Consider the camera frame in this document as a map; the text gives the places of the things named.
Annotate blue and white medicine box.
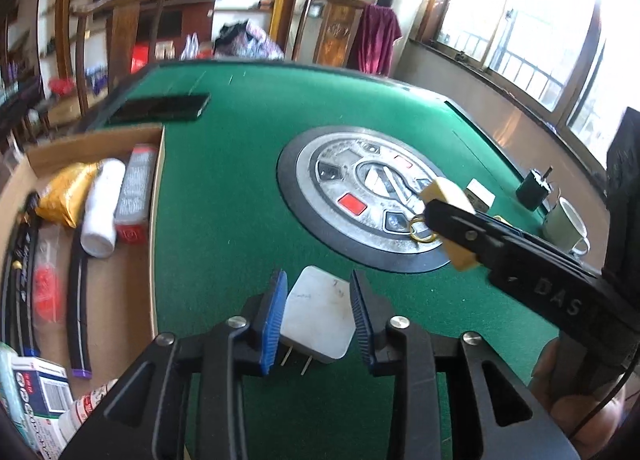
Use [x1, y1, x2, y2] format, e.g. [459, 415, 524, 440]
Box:
[11, 355, 73, 456]

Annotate purple-capped black marker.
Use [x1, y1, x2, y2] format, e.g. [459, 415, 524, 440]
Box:
[67, 225, 93, 381]

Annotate round grey table centre panel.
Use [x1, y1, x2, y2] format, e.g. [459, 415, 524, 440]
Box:
[276, 126, 453, 275]

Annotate black electric motor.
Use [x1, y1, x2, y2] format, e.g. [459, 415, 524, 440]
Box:
[516, 166, 555, 212]

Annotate wood-framed window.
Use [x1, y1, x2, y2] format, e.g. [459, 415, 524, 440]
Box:
[410, 0, 640, 161]

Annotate carved wooden chair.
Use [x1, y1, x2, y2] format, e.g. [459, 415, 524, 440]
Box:
[292, 0, 368, 66]

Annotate small white bottle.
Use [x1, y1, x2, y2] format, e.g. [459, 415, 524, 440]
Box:
[80, 159, 127, 258]

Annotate white pill bottle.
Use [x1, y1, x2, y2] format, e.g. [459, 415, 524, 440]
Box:
[57, 379, 118, 446]

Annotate dark wooden armchair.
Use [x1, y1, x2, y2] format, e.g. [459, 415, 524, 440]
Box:
[70, 0, 178, 114]

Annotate red item plastic bag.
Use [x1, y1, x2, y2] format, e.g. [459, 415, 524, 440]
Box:
[31, 235, 68, 326]

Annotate black smartphone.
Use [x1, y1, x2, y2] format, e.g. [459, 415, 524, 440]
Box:
[107, 93, 212, 123]

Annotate person's right hand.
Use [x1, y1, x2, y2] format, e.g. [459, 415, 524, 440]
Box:
[532, 340, 626, 460]

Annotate orange snack packet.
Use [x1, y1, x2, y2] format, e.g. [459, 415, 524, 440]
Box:
[35, 160, 103, 228]

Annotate patterned bag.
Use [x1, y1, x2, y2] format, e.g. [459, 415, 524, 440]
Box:
[212, 19, 286, 61]

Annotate wooden television cabinet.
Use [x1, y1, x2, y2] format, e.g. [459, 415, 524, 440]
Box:
[127, 0, 216, 74]

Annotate cartoon tissue pack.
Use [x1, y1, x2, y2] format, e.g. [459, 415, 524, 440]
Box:
[0, 343, 31, 446]

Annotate cream plastic case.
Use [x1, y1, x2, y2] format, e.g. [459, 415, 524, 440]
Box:
[419, 177, 482, 272]

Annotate yellow rubber bands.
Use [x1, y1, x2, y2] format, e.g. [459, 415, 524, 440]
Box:
[407, 214, 441, 243]

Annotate cardboard box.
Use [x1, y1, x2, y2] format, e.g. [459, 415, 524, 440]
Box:
[0, 123, 166, 460]

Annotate grey box with red end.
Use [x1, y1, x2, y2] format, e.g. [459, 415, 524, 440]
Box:
[114, 143, 160, 245]

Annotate maroon cloth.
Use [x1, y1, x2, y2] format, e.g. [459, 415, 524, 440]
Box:
[350, 3, 403, 76]

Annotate white charger plug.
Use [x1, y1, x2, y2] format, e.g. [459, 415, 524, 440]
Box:
[277, 265, 357, 376]

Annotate blue-capped black marker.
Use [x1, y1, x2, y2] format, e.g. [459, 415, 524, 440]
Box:
[20, 240, 42, 358]

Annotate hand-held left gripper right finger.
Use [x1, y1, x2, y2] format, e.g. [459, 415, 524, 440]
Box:
[350, 269, 581, 460]

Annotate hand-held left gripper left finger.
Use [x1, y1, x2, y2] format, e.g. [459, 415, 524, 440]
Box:
[60, 269, 288, 460]

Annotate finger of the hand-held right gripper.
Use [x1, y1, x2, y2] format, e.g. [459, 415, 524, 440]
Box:
[424, 199, 526, 291]

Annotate white cup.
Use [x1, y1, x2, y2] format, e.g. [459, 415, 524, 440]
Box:
[544, 197, 591, 257]

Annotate small white barcode box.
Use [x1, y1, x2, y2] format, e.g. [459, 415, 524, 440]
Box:
[465, 179, 496, 208]

